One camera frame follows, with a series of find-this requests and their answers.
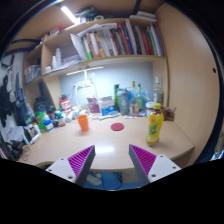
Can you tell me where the white-lidded jar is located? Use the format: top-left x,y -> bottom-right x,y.
145,101 -> 156,118

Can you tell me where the brown mug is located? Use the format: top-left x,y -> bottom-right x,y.
161,105 -> 177,122

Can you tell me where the small green plastic bottle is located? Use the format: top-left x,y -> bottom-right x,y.
35,111 -> 48,132

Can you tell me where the magenta pouch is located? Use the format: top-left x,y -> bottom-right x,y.
86,97 -> 102,114

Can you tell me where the dark blue hanging garment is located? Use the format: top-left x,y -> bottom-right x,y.
13,73 -> 34,126

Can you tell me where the red and white can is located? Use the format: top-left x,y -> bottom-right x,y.
59,97 -> 72,111

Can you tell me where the yellow-capped clear bottle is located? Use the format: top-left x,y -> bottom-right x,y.
129,80 -> 138,114

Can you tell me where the orange plastic cup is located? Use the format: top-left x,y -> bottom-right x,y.
76,114 -> 90,132

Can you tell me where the clear glass bottle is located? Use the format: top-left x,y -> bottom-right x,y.
153,76 -> 165,105

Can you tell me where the white power strip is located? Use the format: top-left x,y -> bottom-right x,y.
73,80 -> 93,89

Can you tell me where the white light bar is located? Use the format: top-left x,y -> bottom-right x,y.
65,65 -> 105,76

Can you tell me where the wooden shelf unit with books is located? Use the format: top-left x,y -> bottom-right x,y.
22,9 -> 168,98

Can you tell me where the blue and white box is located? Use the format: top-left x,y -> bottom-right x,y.
99,95 -> 116,116

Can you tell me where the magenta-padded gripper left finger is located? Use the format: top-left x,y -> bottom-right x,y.
45,144 -> 97,188

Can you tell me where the grey shaker bottle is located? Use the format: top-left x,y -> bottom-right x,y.
116,87 -> 131,116

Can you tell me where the blue-labelled white bottle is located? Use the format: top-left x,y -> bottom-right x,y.
43,114 -> 54,132

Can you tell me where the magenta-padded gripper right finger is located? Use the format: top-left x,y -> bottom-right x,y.
128,143 -> 183,186

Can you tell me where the yellow drink bottle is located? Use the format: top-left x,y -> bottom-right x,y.
145,102 -> 165,148

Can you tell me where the green-capped clear bottle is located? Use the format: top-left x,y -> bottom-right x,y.
136,83 -> 144,112

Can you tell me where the flat round red coaster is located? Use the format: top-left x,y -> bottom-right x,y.
110,122 -> 125,132

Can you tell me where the tall green bottle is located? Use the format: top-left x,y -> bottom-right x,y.
113,83 -> 121,112

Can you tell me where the ceiling light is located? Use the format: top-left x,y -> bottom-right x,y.
60,5 -> 78,24

